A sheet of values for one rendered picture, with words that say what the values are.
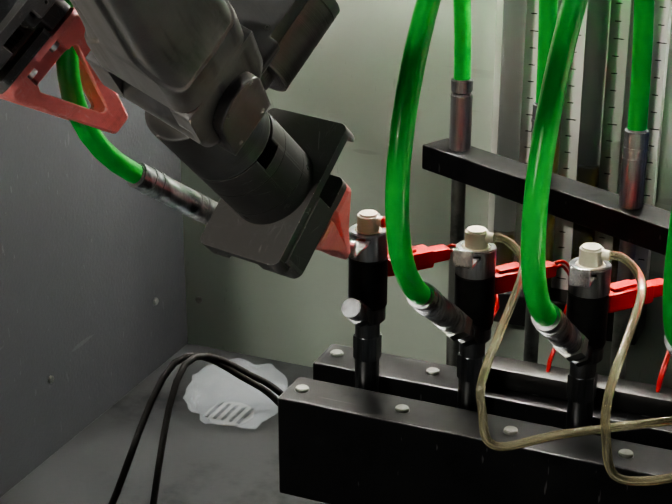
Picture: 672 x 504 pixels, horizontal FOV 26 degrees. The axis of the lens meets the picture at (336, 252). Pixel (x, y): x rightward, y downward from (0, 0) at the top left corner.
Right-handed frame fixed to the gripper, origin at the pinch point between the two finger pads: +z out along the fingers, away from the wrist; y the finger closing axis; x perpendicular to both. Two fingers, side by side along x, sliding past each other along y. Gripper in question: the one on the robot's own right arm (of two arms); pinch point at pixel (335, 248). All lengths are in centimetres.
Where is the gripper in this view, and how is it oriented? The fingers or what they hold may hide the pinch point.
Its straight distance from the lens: 98.4
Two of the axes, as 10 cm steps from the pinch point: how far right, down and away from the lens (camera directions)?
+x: -7.9, -2.3, 5.7
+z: 4.3, 4.4, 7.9
